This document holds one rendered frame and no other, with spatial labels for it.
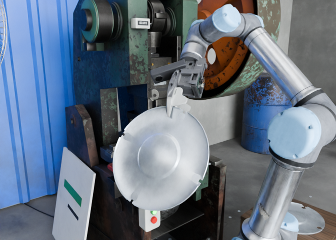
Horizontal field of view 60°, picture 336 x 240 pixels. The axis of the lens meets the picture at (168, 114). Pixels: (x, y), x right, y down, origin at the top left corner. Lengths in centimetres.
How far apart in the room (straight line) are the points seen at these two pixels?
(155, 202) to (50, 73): 181
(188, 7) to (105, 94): 60
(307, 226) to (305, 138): 100
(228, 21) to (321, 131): 39
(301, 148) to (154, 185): 37
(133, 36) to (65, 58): 124
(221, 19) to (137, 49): 50
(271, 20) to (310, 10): 320
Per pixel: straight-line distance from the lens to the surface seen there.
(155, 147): 81
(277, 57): 94
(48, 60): 243
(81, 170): 171
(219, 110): 367
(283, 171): 81
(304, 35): 466
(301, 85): 90
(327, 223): 176
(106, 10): 127
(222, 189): 160
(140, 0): 130
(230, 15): 90
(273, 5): 150
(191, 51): 91
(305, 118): 73
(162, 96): 144
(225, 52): 159
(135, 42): 127
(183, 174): 76
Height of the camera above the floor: 124
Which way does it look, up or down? 14 degrees down
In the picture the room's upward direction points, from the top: straight up
